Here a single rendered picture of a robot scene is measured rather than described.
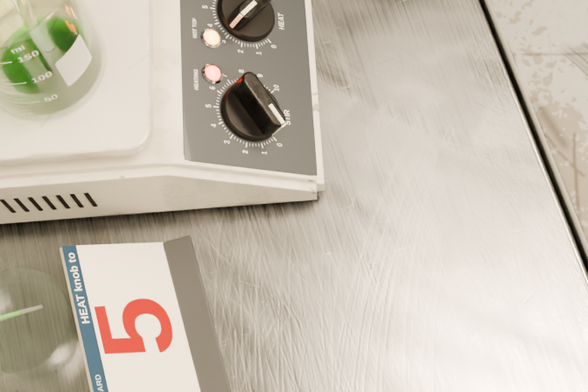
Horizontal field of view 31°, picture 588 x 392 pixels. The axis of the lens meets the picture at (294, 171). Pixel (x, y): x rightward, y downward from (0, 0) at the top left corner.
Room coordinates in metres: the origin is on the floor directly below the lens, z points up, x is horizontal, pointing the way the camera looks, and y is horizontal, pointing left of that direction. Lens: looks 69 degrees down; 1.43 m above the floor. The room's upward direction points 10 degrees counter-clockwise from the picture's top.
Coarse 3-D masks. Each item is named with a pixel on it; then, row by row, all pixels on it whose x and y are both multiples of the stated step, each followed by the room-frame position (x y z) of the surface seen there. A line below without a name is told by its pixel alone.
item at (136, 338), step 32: (96, 256) 0.16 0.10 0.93; (128, 256) 0.17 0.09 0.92; (96, 288) 0.15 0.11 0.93; (128, 288) 0.15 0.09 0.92; (160, 288) 0.15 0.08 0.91; (96, 320) 0.13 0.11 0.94; (128, 320) 0.13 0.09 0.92; (160, 320) 0.13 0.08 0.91; (128, 352) 0.12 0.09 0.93; (160, 352) 0.12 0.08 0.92; (128, 384) 0.10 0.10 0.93; (160, 384) 0.10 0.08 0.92
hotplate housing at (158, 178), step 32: (160, 0) 0.28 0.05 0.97; (160, 32) 0.26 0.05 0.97; (160, 64) 0.24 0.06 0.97; (160, 96) 0.23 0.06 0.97; (160, 128) 0.21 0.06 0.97; (96, 160) 0.20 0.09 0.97; (128, 160) 0.20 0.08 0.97; (160, 160) 0.19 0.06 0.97; (320, 160) 0.20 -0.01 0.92; (0, 192) 0.20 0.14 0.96; (32, 192) 0.19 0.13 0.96; (64, 192) 0.19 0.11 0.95; (96, 192) 0.19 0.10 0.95; (128, 192) 0.19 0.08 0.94; (160, 192) 0.19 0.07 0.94; (192, 192) 0.19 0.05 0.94; (224, 192) 0.19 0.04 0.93; (256, 192) 0.18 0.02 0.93; (288, 192) 0.18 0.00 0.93
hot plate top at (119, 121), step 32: (96, 0) 0.28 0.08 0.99; (128, 0) 0.27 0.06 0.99; (128, 32) 0.25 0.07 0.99; (128, 64) 0.24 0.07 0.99; (96, 96) 0.22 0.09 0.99; (128, 96) 0.22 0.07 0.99; (0, 128) 0.22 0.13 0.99; (32, 128) 0.21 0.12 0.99; (64, 128) 0.21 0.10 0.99; (96, 128) 0.21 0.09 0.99; (128, 128) 0.20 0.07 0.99; (0, 160) 0.20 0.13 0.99; (32, 160) 0.20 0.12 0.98; (64, 160) 0.20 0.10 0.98
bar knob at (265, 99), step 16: (240, 80) 0.23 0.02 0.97; (256, 80) 0.23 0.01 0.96; (224, 96) 0.23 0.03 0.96; (240, 96) 0.22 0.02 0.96; (256, 96) 0.22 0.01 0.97; (272, 96) 0.23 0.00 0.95; (224, 112) 0.22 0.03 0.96; (240, 112) 0.22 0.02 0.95; (256, 112) 0.21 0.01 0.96; (272, 112) 0.21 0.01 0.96; (240, 128) 0.21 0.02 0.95; (256, 128) 0.21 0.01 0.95; (272, 128) 0.21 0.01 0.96
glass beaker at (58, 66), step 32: (64, 0) 0.23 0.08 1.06; (32, 32) 0.22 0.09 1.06; (64, 32) 0.23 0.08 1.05; (96, 32) 0.24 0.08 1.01; (0, 64) 0.22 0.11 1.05; (32, 64) 0.22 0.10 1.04; (64, 64) 0.22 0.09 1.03; (96, 64) 0.23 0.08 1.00; (0, 96) 0.22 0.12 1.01; (32, 96) 0.22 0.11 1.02; (64, 96) 0.22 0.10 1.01
